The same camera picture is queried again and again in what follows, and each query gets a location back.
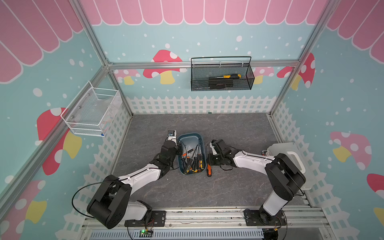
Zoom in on green circuit board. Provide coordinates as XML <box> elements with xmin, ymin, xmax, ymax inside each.
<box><xmin>139</xmin><ymin>230</ymin><xmax>154</xmax><ymax>238</ymax></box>

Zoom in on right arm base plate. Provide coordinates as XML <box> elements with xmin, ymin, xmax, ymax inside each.
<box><xmin>243</xmin><ymin>209</ymin><xmax>287</xmax><ymax>228</ymax></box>

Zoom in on orange black large screwdriver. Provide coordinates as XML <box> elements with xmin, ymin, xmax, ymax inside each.
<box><xmin>207</xmin><ymin>144</ymin><xmax>213</xmax><ymax>177</ymax></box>

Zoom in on translucent plastic lidded case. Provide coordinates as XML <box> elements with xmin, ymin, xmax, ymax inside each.
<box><xmin>266</xmin><ymin>142</ymin><xmax>316</xmax><ymax>191</ymax></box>

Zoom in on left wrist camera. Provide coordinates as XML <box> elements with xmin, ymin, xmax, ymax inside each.
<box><xmin>167</xmin><ymin>130</ymin><xmax>177</xmax><ymax>143</ymax></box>

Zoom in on white wire mesh basket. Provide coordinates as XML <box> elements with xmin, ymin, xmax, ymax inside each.
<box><xmin>61</xmin><ymin>82</ymin><xmax>123</xmax><ymax>137</ymax></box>

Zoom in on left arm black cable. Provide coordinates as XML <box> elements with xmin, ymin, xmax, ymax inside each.
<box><xmin>71</xmin><ymin>179</ymin><xmax>121</xmax><ymax>219</ymax></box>

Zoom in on yellow black screwdriver in basket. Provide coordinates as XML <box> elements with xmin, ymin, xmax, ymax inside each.
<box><xmin>209</xmin><ymin>74</ymin><xmax>242</xmax><ymax>80</ymax></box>

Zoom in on teal plastic storage box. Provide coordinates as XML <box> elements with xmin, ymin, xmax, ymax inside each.
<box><xmin>177</xmin><ymin>133</ymin><xmax>207</xmax><ymax>175</ymax></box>

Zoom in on aluminium front rail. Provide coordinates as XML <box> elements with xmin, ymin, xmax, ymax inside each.
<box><xmin>80</xmin><ymin>206</ymin><xmax>331</xmax><ymax>232</ymax></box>

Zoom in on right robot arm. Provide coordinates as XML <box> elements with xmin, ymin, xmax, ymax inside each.
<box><xmin>207</xmin><ymin>140</ymin><xmax>306</xmax><ymax>226</ymax></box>

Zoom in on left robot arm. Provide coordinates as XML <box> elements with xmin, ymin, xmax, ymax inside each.
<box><xmin>87</xmin><ymin>140</ymin><xmax>181</xmax><ymax>229</ymax></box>

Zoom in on black wire mesh basket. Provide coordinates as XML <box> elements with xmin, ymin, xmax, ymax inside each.
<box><xmin>191</xmin><ymin>56</ymin><xmax>255</xmax><ymax>91</ymax></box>

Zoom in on black object in basket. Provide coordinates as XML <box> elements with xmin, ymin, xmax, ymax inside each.
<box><xmin>208</xmin><ymin>78</ymin><xmax>234</xmax><ymax>90</ymax></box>

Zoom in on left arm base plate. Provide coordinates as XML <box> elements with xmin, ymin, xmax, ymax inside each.
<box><xmin>124</xmin><ymin>211</ymin><xmax>167</xmax><ymax>228</ymax></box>

